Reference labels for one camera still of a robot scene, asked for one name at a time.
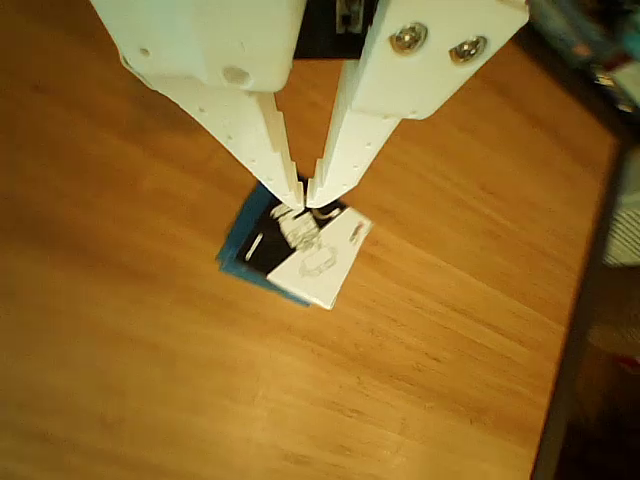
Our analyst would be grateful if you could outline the black and white servo box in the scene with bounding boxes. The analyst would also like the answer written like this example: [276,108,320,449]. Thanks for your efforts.
[243,197,375,312]

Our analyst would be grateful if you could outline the blue tape square target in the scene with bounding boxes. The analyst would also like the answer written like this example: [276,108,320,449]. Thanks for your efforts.
[215,180,314,309]

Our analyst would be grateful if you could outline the colourful printed package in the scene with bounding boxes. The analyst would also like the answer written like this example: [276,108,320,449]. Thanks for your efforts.
[529,0,640,116]

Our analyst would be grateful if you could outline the striped cloth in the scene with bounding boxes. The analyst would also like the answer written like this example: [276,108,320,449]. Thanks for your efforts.
[602,194,640,269]

